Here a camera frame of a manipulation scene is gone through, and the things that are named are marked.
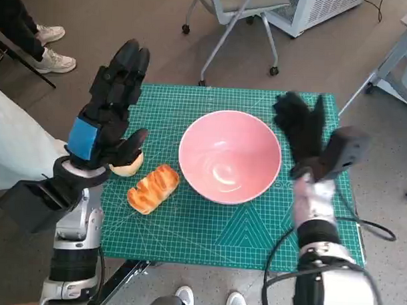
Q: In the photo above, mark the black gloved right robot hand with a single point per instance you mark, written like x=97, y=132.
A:
x=304, y=136

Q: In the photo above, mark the orange toy bread loaf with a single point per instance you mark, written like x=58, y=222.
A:
x=152, y=189

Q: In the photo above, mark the black metal table rail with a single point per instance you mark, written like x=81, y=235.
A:
x=118, y=280

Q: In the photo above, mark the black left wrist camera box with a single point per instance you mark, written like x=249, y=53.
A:
x=31, y=203

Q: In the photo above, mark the black stand leg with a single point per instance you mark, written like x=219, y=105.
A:
x=39, y=76

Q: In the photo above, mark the grey chair on casters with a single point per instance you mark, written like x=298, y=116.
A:
x=249, y=3

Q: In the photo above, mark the pink bowl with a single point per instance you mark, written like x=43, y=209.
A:
x=230, y=153

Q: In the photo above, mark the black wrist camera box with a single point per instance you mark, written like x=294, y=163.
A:
x=344, y=150
x=31, y=203

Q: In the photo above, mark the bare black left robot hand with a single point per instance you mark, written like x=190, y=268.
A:
x=82, y=138

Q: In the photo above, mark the green cutting mat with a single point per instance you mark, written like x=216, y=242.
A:
x=187, y=232

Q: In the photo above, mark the white perforated appliance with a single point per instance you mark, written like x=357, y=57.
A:
x=315, y=12

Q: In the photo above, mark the round toy bread bun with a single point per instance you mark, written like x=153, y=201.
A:
x=126, y=170

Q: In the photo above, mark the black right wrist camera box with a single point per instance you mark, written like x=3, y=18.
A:
x=344, y=150

